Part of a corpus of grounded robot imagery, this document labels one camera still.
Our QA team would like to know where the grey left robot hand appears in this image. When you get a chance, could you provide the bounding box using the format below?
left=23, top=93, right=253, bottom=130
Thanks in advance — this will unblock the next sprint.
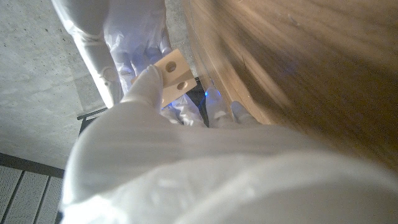
left=60, top=64, right=398, bottom=224

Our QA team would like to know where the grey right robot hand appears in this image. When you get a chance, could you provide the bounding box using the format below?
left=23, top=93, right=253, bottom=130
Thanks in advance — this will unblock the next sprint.
left=51, top=0, right=174, bottom=108

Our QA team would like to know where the small wooden block with holes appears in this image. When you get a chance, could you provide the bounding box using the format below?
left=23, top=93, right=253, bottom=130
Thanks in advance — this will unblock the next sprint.
left=131, top=49, right=198, bottom=108

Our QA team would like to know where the grey perforated panel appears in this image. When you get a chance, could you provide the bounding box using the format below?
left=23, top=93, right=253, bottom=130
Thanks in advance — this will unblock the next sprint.
left=0, top=164, right=65, bottom=224

